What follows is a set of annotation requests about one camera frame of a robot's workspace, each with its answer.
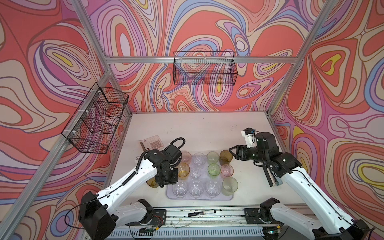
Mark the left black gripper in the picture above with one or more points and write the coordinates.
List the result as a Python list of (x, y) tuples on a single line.
[(173, 181)]

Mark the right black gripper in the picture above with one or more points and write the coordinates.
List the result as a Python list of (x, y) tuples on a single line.
[(240, 148)]

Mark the yellow transparent cup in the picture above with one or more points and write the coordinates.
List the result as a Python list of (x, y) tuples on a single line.
[(184, 171)]

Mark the peach transparent cup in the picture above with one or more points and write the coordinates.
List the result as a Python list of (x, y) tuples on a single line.
[(186, 157)]

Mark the small clear cup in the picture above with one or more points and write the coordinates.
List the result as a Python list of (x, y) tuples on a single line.
[(195, 173)]

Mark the dark olive textured cup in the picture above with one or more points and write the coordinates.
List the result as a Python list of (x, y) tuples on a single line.
[(225, 157)]

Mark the pink transparent cup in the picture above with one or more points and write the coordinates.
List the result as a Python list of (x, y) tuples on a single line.
[(227, 170)]

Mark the pale green frosted large cup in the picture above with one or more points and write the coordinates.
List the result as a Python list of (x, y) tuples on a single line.
[(229, 186)]

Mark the bright green cup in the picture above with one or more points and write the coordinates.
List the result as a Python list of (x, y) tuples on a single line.
[(214, 171)]

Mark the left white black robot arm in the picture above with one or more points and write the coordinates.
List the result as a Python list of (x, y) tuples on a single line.
[(100, 213)]

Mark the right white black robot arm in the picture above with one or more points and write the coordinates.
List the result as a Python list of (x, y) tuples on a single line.
[(332, 222)]

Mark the lavender plastic tray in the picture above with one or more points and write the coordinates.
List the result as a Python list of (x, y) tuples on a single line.
[(204, 178)]

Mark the pink patterned card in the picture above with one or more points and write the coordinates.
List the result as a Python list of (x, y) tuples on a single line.
[(151, 143)]

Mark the dark amber cup left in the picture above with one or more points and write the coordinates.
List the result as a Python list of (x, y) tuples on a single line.
[(152, 183)]

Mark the stapler black cream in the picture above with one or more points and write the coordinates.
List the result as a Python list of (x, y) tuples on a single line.
[(272, 178)]

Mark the black white marker pen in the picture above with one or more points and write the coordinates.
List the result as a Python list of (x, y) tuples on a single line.
[(201, 213)]

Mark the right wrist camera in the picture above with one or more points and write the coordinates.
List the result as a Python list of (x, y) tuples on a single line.
[(248, 135)]

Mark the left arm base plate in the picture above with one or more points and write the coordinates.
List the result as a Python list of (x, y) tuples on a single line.
[(156, 217)]

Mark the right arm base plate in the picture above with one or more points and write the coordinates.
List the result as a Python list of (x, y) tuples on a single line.
[(254, 217)]

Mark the black wire basket left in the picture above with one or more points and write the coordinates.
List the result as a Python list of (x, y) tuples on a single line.
[(92, 128)]

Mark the black wire basket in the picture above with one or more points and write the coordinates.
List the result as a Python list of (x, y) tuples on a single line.
[(204, 68), (92, 128)]

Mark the black wire basket back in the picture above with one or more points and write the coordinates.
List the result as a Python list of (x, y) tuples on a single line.
[(204, 68)]

